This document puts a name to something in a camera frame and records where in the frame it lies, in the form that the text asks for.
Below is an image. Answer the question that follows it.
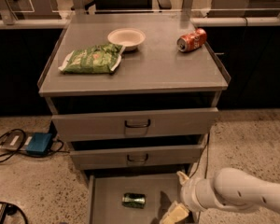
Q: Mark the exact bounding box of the grey drawer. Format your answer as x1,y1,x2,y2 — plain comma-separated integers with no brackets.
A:
67,134,206,170
86,171,198,224
52,107,218,141

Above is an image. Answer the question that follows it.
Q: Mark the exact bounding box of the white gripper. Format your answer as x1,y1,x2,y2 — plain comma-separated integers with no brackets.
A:
160,171,217,224

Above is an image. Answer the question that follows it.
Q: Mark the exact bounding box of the grey bottom drawer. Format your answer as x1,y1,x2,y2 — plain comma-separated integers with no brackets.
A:
86,171,198,224

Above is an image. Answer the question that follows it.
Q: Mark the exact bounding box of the blue electronics box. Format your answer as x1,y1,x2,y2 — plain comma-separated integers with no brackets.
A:
25,133,52,156

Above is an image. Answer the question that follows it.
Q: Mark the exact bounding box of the green soda can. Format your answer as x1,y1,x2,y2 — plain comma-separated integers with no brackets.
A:
121,192,146,209

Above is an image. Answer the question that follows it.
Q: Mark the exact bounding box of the black floor cable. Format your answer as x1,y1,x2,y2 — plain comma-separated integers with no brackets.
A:
0,128,69,164

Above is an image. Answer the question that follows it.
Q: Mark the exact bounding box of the green chip bag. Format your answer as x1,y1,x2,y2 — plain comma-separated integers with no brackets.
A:
59,43,125,75

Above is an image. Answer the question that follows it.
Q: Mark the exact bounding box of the grey drawer cabinet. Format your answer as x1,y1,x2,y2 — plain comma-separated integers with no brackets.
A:
36,13,231,224

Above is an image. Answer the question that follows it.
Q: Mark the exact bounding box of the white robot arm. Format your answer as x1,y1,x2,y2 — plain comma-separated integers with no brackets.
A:
160,168,280,224

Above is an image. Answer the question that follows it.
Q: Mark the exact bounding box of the black object bottom left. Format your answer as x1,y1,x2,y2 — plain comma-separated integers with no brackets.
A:
0,201,29,224

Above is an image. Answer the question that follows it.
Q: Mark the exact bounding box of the black cable beside cabinet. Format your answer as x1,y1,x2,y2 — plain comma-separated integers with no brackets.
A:
188,133,211,224

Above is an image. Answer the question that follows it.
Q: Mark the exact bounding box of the grey top drawer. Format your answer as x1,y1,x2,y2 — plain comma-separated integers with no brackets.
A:
52,107,218,141

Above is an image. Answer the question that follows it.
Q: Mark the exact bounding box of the silver flat device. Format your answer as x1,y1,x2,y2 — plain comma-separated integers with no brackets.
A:
0,131,33,151

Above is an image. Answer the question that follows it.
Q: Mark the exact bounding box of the grey middle drawer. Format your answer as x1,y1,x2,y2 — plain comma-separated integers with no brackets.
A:
67,134,206,170

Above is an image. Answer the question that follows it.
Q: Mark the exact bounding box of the orange soda can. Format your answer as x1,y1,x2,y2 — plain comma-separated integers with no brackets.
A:
176,28,207,52

